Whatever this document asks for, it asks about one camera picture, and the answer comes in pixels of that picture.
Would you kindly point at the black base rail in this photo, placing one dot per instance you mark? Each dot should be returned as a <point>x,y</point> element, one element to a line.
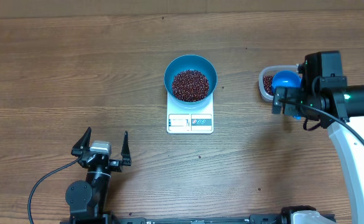
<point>282,218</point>

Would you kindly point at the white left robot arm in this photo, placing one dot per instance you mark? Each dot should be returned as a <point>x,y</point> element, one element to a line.
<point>87,198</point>

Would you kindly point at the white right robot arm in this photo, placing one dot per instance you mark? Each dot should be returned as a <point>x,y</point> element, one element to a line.
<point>325,96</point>

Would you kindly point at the teal metal bowl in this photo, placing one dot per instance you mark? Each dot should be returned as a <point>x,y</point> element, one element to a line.
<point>190,62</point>

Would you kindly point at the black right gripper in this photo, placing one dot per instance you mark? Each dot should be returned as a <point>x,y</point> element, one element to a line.
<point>314,118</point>

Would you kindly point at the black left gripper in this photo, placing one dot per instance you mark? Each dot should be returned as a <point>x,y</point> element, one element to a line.
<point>116,165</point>

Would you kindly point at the white digital kitchen scale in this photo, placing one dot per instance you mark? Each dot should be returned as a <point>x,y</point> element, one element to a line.
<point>189,119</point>

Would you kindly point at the red beans in bowl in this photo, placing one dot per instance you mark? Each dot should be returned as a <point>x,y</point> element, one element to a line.
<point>190,86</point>

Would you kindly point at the blue plastic measuring scoop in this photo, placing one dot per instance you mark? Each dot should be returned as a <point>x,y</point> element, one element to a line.
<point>286,78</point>

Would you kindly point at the clear plastic container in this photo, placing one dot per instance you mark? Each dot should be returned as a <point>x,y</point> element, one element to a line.
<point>272,70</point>

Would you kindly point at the red adzuki beans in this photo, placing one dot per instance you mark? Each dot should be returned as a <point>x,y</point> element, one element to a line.
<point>267,83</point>

